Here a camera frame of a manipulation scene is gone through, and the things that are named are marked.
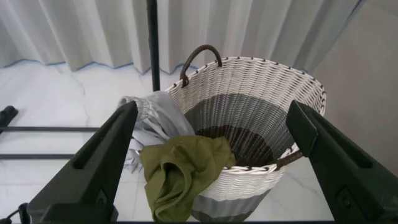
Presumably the pale grey garment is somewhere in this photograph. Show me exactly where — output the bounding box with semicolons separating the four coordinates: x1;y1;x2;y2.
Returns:
117;90;196;174

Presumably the black clothes rack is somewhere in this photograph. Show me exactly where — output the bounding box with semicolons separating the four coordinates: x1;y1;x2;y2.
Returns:
0;0;161;161

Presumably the green printed shirt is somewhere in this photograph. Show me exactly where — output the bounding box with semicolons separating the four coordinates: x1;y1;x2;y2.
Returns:
139;134;237;222

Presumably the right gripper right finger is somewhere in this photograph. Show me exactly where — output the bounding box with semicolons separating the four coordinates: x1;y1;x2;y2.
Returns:
285;100;398;223

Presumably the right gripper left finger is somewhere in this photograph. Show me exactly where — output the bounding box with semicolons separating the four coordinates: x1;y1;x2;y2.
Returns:
27;100;139;223

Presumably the white laundry basket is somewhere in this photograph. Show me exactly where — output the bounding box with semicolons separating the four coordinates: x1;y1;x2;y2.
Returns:
164;44;327;222

